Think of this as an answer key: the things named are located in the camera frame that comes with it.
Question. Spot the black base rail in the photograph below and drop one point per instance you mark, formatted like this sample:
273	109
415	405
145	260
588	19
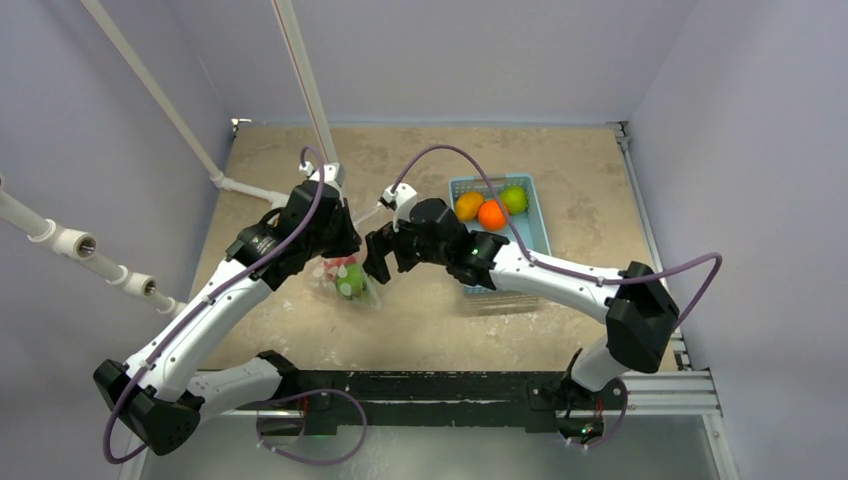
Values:
535	401

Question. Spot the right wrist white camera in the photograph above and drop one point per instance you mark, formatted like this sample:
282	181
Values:
400	200

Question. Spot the green pear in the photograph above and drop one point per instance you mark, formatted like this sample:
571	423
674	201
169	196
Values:
514	199

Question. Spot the green striped melon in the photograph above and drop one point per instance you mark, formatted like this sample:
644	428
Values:
351	281

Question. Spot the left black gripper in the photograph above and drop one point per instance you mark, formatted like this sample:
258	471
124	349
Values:
351	240

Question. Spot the white vertical pole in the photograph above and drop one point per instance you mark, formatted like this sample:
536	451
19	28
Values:
295	44

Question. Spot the white pvc pipe frame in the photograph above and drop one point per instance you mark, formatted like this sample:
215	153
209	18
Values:
82	247

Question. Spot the wrist white camera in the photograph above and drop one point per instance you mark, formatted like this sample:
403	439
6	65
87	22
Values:
400	200
333	175

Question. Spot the clear dotted zip bag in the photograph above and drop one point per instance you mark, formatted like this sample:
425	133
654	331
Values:
364	220

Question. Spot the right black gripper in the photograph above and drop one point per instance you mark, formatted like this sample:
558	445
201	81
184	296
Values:
394	245

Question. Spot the orange yellow round fruit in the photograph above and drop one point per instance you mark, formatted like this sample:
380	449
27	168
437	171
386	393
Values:
467	205

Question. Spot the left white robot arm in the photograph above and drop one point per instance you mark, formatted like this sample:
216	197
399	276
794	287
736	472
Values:
158	392

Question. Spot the smooth red apple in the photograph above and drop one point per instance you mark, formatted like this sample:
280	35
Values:
331	266

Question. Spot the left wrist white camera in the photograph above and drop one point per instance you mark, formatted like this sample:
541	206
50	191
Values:
333	175

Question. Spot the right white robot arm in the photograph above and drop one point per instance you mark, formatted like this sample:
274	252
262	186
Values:
636	310

